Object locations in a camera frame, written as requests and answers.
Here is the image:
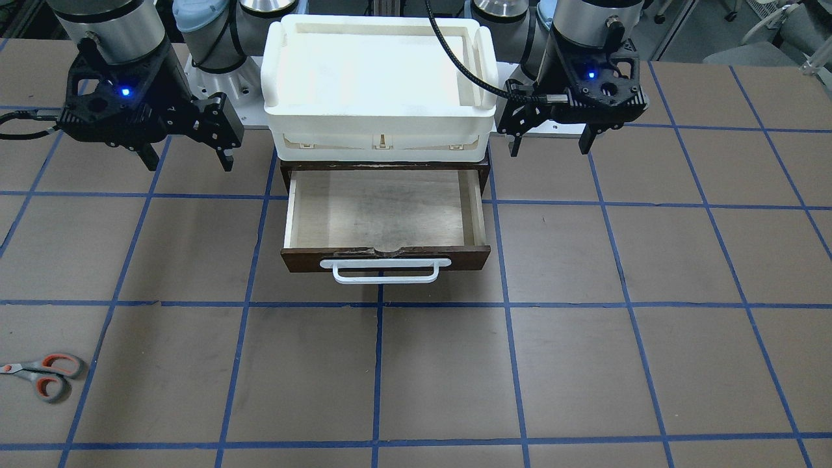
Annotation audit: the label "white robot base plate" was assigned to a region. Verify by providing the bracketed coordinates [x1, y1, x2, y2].
[185, 55, 268, 129]

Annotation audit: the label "black camera cable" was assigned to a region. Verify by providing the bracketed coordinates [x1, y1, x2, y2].
[0, 110, 62, 141]

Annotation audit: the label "brown wooden drawer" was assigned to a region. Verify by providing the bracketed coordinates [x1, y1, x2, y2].
[280, 169, 491, 272]

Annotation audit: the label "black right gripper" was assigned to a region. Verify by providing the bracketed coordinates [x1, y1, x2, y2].
[57, 40, 244, 172]

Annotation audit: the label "grey orange scissors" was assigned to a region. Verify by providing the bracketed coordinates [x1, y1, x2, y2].
[1, 352, 85, 404]

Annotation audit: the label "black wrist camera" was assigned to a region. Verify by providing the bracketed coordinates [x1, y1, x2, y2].
[566, 53, 649, 109]
[57, 72, 167, 146]

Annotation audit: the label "white plastic tray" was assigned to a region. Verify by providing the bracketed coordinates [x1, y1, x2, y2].
[261, 14, 497, 163]

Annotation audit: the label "white drawer handle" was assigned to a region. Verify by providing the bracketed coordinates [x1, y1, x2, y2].
[320, 258, 452, 285]

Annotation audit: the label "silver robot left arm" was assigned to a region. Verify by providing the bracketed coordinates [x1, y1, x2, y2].
[466, 1, 649, 156]

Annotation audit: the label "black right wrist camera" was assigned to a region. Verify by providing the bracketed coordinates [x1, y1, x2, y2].
[57, 72, 167, 146]

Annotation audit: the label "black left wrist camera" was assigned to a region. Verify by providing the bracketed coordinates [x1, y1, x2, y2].
[566, 53, 649, 109]

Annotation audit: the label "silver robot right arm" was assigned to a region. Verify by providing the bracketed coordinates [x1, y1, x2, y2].
[49, 1, 304, 172]

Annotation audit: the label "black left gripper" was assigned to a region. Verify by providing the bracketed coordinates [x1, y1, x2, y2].
[497, 36, 649, 158]

